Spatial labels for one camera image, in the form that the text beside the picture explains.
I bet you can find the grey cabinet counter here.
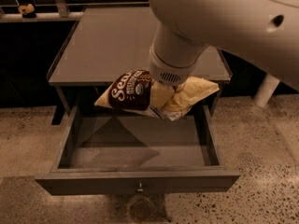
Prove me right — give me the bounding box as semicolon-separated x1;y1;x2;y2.
46;5;233;126

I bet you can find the small yellow black object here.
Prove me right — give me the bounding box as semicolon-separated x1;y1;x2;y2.
18;3;36;19

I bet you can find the brown sea salt chip bag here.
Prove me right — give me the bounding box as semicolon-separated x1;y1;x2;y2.
94;70;220;121

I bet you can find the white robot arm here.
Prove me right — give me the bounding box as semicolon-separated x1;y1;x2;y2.
149;0;299;91

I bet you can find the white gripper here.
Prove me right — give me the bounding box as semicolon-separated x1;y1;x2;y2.
148;47;195;108

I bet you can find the grey open top drawer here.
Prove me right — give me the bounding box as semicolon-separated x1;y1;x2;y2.
35;105;240;195

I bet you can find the metal drawer knob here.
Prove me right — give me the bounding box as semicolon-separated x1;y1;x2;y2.
136;182;145;193

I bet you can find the grey metal railing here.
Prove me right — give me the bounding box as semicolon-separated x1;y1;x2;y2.
0;0;150;24

